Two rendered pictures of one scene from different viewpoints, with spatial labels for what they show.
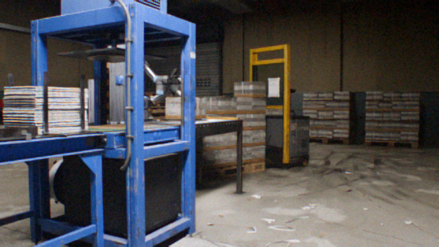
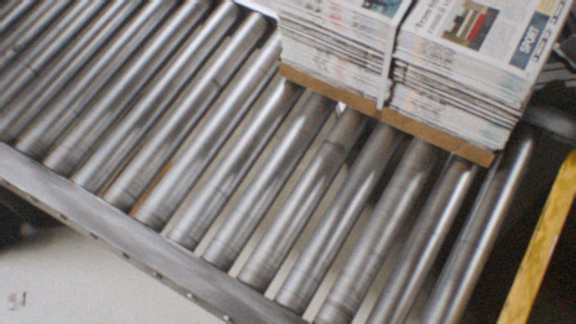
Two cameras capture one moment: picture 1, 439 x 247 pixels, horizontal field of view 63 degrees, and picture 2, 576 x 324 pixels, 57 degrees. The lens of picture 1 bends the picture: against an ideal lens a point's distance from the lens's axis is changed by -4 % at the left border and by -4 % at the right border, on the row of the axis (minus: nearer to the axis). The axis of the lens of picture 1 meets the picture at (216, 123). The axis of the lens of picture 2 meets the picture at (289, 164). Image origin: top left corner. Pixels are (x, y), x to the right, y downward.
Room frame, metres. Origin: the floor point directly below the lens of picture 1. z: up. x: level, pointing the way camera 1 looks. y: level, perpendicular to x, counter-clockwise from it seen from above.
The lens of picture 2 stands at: (3.84, -0.28, 1.55)
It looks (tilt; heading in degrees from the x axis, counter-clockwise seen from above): 62 degrees down; 99
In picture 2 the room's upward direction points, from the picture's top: 7 degrees counter-clockwise
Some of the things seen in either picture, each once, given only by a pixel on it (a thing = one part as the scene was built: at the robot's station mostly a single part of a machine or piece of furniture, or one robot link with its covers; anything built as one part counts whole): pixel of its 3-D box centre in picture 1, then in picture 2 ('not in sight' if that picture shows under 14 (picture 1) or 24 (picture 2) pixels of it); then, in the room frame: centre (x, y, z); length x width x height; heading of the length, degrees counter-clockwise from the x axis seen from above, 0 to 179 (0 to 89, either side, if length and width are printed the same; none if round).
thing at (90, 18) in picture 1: (114, 29); not in sight; (2.63, 0.73, 1.50); 0.94 x 0.68 x 0.10; 63
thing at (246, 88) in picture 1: (249, 125); not in sight; (5.45, -0.48, 0.65); 0.39 x 0.30 x 1.29; 41
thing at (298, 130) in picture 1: (283, 139); not in sight; (5.98, -1.09, 0.40); 0.69 x 0.55 x 0.80; 41
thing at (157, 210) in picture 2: not in sight; (223, 121); (3.65, 0.21, 0.77); 0.47 x 0.05 x 0.05; 63
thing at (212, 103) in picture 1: (219, 106); not in sight; (5.06, -0.04, 0.95); 0.38 x 0.29 x 0.23; 41
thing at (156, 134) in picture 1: (114, 134); not in sight; (2.63, 0.73, 0.75); 0.70 x 0.65 x 0.10; 153
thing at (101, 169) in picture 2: not in sight; (164, 92); (3.54, 0.27, 0.77); 0.47 x 0.05 x 0.05; 63
